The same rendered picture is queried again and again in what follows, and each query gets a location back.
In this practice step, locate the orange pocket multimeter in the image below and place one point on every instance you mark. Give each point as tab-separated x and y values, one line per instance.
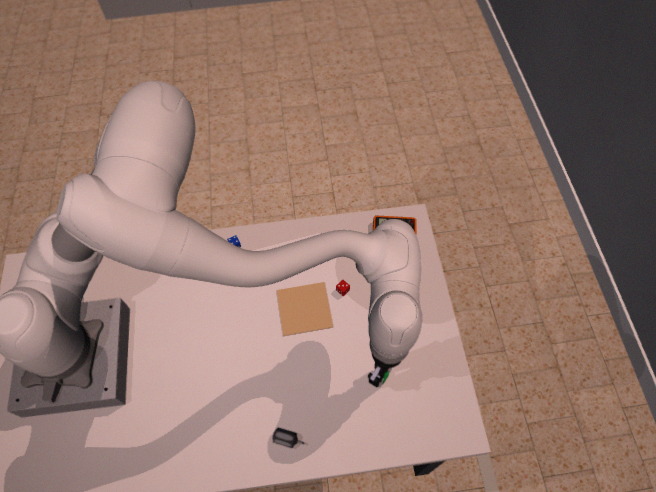
410	220

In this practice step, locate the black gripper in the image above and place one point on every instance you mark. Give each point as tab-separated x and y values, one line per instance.
373	376

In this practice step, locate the blue die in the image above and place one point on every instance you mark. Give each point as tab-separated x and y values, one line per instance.
234	240

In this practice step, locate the tan flat mat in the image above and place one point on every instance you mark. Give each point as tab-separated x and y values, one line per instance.
304	309

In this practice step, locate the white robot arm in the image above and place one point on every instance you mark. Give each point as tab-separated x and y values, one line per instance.
126	210

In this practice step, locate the red die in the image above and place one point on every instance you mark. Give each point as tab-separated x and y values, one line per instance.
342	287

